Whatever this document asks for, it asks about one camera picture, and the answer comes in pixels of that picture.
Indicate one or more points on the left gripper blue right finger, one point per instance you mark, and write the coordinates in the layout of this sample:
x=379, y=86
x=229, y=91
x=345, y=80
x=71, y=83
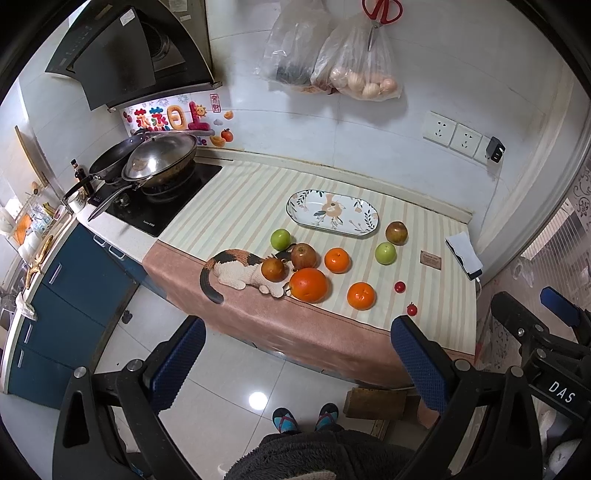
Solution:
x=424, y=360

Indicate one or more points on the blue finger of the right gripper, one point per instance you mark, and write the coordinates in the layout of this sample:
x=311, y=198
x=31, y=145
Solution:
x=570, y=314

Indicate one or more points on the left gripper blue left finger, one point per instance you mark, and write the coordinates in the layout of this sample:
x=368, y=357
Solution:
x=171, y=361

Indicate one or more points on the red cherry tomato with stem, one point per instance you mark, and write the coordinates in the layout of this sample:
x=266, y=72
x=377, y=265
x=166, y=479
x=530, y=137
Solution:
x=412, y=310

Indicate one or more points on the small orange front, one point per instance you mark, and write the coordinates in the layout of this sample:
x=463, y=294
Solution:
x=361, y=296

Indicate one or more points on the small orange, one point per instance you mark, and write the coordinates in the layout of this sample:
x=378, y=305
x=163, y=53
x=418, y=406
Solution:
x=361, y=296
x=337, y=260

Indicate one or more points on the green apple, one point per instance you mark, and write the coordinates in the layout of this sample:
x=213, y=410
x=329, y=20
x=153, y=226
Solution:
x=386, y=253
x=280, y=240

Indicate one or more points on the large orange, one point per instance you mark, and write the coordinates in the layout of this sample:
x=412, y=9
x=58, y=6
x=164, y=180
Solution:
x=308, y=285

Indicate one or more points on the blue kitchen cabinet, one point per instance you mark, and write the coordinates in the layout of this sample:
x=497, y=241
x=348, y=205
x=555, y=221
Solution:
x=78, y=302

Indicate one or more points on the brown cardboard box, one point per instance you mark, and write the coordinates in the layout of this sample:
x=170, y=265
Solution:
x=376, y=404

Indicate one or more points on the right blue slipper foot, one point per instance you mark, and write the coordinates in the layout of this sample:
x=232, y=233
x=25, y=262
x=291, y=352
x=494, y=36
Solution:
x=327, y=417

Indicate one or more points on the blue slipper foot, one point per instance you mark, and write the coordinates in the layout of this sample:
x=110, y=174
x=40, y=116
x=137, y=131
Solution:
x=327, y=417
x=284, y=421

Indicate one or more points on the left blue slipper foot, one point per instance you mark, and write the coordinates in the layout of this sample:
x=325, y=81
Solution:
x=284, y=421

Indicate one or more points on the striped tablecloth with cat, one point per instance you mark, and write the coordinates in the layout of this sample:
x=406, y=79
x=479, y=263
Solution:
x=208, y=259

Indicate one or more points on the black induction cooktop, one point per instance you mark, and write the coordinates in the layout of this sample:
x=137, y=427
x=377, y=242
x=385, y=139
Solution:
x=151, y=209

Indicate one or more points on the black charger plug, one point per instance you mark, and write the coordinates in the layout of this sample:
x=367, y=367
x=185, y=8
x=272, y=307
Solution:
x=495, y=150

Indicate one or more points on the oval floral ceramic plate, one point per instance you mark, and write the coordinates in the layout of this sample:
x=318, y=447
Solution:
x=336, y=213

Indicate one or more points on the steel wok with lid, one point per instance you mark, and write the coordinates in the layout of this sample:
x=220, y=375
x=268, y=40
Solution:
x=158, y=159

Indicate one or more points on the black frying pan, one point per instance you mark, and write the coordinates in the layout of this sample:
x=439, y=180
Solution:
x=108, y=166

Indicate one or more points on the dark sauce bottle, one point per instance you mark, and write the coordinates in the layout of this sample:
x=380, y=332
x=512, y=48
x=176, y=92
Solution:
x=83, y=178

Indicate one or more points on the plastic bag of eggs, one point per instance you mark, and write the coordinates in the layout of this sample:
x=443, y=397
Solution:
x=357, y=60

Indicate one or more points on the black range hood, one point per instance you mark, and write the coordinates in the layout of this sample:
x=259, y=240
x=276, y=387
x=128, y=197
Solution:
x=127, y=52

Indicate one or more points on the clear plastic bag dark contents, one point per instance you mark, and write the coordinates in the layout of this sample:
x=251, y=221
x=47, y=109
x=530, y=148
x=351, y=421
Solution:
x=294, y=43

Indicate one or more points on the white wall socket middle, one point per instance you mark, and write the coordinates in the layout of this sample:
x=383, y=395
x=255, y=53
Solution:
x=465, y=140

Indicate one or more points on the white wall socket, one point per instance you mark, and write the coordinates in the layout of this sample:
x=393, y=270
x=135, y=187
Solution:
x=465, y=140
x=438, y=129

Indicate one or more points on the white wall socket left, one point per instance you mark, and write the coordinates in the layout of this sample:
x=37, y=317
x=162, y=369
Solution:
x=438, y=129

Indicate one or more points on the colourful wall stickers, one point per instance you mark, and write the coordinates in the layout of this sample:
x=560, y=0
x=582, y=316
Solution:
x=205, y=115

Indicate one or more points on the red handled scissors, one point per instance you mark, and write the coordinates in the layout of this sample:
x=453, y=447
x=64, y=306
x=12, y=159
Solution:
x=381, y=13

